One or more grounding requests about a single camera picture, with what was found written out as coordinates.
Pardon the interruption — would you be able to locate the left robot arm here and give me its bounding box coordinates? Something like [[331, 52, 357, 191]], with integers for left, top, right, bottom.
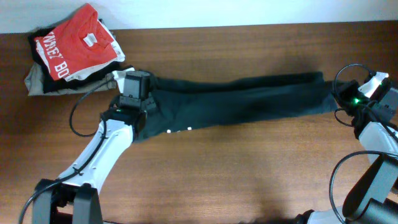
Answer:
[[25, 95, 155, 223]]

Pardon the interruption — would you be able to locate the black folded shirt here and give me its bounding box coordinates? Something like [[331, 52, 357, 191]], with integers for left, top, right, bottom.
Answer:
[[28, 16, 124, 95]]

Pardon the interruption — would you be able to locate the olive grey folded garment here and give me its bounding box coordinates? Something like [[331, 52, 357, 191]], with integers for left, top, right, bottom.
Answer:
[[24, 35, 118, 97]]

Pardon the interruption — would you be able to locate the white folded shirt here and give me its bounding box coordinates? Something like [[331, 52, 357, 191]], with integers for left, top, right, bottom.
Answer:
[[35, 21, 126, 83]]

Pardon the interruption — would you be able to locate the red folded t-shirt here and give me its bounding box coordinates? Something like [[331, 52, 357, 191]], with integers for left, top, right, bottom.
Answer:
[[34, 2, 118, 82]]

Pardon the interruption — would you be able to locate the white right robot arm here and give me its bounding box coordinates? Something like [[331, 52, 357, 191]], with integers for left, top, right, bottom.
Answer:
[[294, 79, 397, 223]]

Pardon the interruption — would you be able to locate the dark green t-shirt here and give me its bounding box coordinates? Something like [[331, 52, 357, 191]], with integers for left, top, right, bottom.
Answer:
[[134, 72, 337, 142]]

